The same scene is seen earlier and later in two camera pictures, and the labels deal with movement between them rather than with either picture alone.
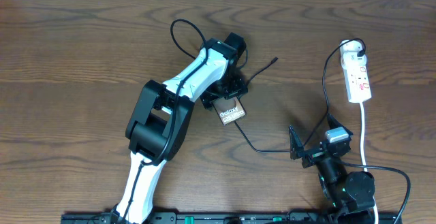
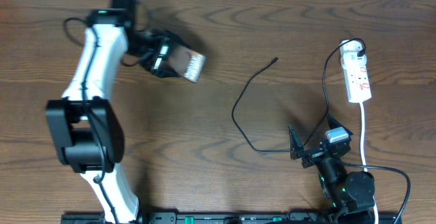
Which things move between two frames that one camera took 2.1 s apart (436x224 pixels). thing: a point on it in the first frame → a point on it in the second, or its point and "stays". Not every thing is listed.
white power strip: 355,71 stays
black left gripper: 212,94 → 157,65
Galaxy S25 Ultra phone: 229,110 → 188,63
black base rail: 306,218 stays
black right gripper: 298,151 stays
